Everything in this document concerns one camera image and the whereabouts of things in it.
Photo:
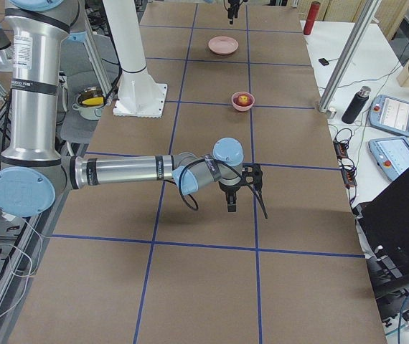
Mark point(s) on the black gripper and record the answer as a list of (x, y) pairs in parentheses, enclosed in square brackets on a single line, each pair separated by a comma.
[(232, 8), (228, 189)]

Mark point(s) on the red apple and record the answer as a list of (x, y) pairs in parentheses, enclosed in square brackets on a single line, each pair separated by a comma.
[(243, 100)]

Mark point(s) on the pink bowl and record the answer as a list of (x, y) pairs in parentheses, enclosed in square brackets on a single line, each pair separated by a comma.
[(238, 108)]

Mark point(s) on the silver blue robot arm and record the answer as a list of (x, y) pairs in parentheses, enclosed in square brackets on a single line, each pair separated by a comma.
[(32, 172)]

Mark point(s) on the pink plate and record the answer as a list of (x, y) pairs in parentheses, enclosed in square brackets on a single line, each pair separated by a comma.
[(223, 45)]

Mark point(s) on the red bottle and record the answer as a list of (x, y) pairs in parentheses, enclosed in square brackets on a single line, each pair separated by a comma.
[(311, 17)]

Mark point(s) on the small black square device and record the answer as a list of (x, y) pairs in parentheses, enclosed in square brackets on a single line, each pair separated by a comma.
[(323, 61)]

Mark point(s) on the orange black power strip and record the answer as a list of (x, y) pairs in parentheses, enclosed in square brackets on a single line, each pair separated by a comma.
[(346, 165)]

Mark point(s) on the black thermos bottle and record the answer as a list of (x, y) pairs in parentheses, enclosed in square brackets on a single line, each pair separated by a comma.
[(356, 105)]

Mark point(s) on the steel pot with corn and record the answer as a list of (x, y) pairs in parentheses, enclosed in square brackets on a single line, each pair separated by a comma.
[(89, 103)]

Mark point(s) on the near teach pendant tablet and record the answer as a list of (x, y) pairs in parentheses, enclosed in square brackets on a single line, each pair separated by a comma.
[(391, 155)]

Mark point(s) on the teach pendant tablet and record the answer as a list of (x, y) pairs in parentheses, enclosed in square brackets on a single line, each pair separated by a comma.
[(391, 155), (390, 115)]

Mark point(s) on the black laptop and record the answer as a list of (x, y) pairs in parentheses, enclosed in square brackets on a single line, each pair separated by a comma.
[(385, 222)]

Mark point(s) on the far teach pendant tablet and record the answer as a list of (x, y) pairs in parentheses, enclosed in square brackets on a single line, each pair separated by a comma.
[(390, 115)]

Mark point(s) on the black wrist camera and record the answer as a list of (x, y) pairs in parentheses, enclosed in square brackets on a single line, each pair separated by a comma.
[(253, 175)]

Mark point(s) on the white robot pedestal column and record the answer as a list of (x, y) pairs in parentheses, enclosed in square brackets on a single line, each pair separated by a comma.
[(138, 93)]

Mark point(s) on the aluminium frame post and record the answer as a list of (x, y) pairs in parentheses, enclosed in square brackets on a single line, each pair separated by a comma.
[(355, 37)]

